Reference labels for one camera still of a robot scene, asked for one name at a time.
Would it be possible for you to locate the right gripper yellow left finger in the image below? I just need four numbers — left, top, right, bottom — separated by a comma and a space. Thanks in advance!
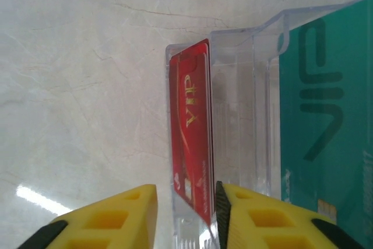
17, 184, 160, 249

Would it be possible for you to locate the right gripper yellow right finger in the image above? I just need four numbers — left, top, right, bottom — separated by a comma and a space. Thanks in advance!
214, 181, 367, 249

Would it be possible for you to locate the red VIP card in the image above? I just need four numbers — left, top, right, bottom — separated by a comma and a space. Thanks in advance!
203, 38, 216, 218
170, 38, 213, 226

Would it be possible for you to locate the teal card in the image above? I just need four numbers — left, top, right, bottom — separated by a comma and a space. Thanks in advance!
278, 0, 373, 249

